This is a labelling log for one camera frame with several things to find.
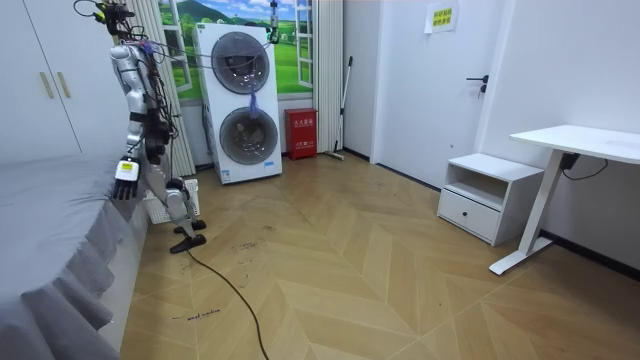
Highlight white room door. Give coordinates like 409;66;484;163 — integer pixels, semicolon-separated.
370;0;516;190

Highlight white perforated plastic basket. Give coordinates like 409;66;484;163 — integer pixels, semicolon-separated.
141;178;201;225

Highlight broom with long handle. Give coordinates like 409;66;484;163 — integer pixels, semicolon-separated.
323;55;354;161

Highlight robot legs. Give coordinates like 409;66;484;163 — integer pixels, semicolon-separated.
144;149;208;255

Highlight white washing machine tower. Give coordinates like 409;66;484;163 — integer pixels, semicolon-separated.
192;22;284;185

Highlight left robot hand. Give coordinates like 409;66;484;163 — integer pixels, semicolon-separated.
112;156;143;201

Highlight robot body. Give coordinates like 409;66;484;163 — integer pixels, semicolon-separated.
73;0;179;166

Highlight black desk cable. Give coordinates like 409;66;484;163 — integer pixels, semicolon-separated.
562;158;610;182

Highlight white wardrobe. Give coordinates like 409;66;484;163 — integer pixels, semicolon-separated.
0;0;134;166

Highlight white desk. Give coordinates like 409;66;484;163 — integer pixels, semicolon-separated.
488;124;640;277

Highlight grey bed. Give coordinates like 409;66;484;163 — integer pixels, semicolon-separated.
0;152;151;360

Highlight black door handle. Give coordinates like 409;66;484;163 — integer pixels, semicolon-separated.
466;74;490;95

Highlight white nightstand with drawer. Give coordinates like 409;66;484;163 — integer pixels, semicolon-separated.
436;152;545;247

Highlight red fire extinguisher box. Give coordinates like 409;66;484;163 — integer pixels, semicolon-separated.
284;107;319;161

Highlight landscape window wall poster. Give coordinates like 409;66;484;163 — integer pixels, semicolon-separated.
158;0;315;101

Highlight black floor cable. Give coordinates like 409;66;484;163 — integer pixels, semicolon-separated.
185;248;271;360

